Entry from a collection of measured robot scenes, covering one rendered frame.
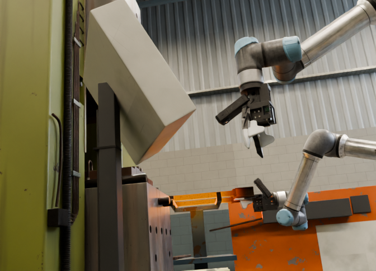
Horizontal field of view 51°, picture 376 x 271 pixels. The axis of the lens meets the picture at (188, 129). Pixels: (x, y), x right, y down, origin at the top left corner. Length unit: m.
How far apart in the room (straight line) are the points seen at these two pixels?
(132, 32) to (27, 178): 0.52
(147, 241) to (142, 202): 0.12
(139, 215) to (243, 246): 3.72
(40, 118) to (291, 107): 8.65
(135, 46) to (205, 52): 9.43
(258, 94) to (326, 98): 8.60
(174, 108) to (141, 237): 0.62
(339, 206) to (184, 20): 7.23
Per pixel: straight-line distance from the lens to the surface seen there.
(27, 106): 1.19
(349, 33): 1.36
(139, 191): 1.30
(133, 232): 1.30
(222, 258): 1.69
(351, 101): 9.81
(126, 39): 0.81
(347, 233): 5.06
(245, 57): 1.18
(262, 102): 1.12
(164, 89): 0.78
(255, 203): 2.01
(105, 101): 0.92
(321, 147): 1.88
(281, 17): 10.60
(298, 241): 4.98
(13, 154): 1.17
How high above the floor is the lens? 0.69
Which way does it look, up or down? 17 degrees up
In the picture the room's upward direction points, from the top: 5 degrees counter-clockwise
